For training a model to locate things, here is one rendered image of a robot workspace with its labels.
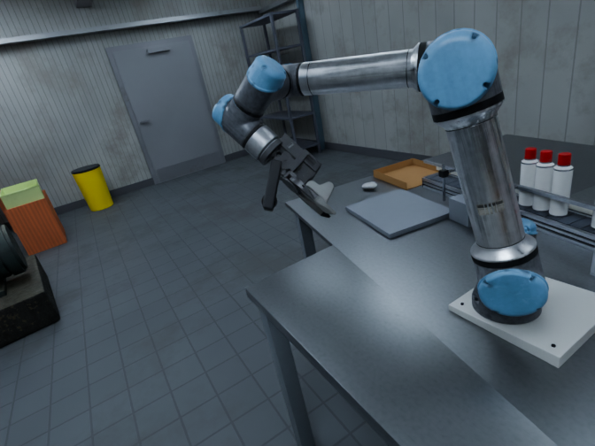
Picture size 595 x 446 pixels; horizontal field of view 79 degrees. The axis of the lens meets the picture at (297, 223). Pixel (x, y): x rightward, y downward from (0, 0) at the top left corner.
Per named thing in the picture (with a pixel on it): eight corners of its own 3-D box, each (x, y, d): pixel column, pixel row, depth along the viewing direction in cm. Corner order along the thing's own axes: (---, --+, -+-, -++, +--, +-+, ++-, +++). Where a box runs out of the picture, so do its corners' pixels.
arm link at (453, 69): (545, 280, 78) (486, 16, 64) (557, 324, 66) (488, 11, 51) (483, 286, 84) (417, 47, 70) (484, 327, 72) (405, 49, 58)
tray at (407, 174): (450, 175, 182) (450, 168, 180) (406, 190, 175) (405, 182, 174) (413, 165, 208) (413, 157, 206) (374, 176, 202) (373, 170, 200)
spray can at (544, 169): (553, 209, 123) (560, 149, 115) (542, 213, 122) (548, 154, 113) (539, 204, 127) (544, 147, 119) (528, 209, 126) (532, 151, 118)
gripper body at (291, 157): (324, 165, 81) (284, 129, 81) (298, 194, 80) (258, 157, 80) (320, 173, 89) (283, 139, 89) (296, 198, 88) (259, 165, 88)
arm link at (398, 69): (495, 26, 72) (278, 56, 93) (497, 26, 64) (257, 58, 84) (489, 88, 77) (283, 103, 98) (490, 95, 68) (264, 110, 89)
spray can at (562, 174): (571, 214, 118) (580, 152, 110) (560, 219, 117) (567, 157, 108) (556, 209, 122) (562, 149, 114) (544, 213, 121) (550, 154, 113)
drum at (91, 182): (114, 199, 586) (98, 162, 561) (117, 205, 552) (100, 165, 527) (88, 208, 570) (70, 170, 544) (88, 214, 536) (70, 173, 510)
